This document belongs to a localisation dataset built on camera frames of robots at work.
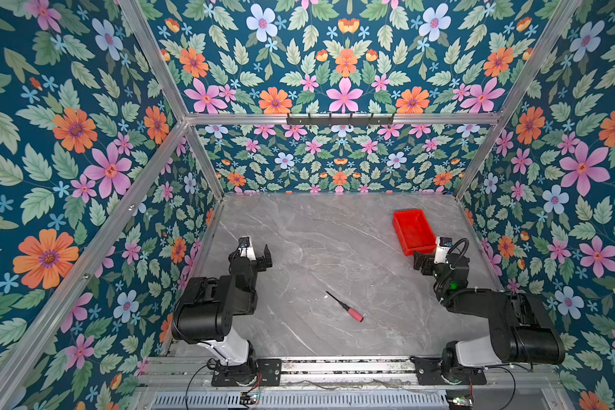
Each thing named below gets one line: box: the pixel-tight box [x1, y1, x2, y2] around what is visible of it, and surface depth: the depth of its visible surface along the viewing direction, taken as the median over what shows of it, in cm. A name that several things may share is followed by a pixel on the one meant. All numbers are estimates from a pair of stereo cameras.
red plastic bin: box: [392, 209, 438, 257], surface depth 107 cm
